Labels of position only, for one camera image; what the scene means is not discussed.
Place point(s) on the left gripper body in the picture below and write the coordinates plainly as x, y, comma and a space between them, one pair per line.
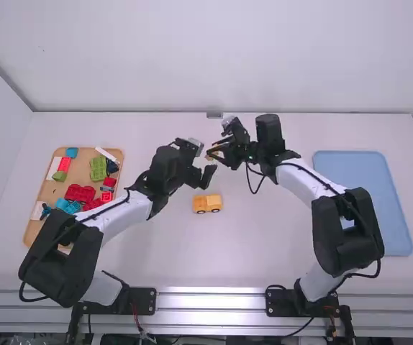
192, 174

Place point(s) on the green toy brick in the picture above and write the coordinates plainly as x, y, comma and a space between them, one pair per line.
98, 168
59, 177

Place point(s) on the silver rails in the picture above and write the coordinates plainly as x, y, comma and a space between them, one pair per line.
210, 305

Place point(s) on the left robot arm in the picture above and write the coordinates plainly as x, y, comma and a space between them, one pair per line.
120, 212

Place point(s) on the dark blue toy brick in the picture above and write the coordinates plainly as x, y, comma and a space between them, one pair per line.
113, 166

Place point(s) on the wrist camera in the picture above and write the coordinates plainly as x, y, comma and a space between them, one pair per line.
229, 124
196, 146

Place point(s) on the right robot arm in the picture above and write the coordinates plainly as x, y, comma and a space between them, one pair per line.
300, 176

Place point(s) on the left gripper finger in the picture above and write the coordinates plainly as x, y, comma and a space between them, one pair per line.
207, 177

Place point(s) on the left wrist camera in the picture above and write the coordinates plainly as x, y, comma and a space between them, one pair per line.
196, 146

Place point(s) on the tan tray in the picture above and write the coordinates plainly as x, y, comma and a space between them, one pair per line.
80, 169

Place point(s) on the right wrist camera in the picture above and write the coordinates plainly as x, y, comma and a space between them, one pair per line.
229, 124

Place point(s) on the blue mat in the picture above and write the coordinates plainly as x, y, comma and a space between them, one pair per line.
372, 172

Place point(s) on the grey toy brick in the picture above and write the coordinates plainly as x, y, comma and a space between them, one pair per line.
107, 188

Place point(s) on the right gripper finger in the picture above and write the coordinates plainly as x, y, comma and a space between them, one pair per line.
224, 155
224, 142

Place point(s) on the yellow toy car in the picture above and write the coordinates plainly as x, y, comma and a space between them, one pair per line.
208, 204

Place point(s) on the white toy brick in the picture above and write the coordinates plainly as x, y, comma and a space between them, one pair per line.
53, 167
107, 154

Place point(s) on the red toy brick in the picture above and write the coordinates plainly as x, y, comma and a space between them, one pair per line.
107, 197
109, 182
78, 192
92, 205
64, 164

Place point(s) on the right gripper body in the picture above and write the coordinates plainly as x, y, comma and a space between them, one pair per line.
242, 147

